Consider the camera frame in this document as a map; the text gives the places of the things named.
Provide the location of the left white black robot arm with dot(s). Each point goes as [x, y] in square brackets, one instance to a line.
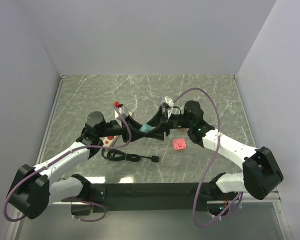
[35, 187]

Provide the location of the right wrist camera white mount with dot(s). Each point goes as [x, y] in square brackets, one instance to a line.
[166, 103]

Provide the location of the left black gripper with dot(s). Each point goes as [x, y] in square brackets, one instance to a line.
[134, 126]

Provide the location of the pink square plug adapter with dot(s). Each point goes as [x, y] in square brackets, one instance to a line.
[179, 144]

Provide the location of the aluminium extrusion rail front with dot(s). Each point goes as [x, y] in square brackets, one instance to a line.
[273, 197]

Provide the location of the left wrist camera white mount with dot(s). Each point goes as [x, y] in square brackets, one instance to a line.
[123, 110]

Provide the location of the teal plug adapter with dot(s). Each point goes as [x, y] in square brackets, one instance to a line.
[146, 128]

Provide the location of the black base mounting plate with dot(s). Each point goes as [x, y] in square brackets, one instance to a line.
[149, 196]

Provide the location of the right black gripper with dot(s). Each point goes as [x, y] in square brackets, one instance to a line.
[158, 133]

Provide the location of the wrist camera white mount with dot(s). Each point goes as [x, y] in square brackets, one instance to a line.
[123, 110]
[166, 103]

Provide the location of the beige power strip red sockets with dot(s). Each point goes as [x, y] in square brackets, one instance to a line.
[109, 141]

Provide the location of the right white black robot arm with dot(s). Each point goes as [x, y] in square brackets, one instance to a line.
[260, 173]

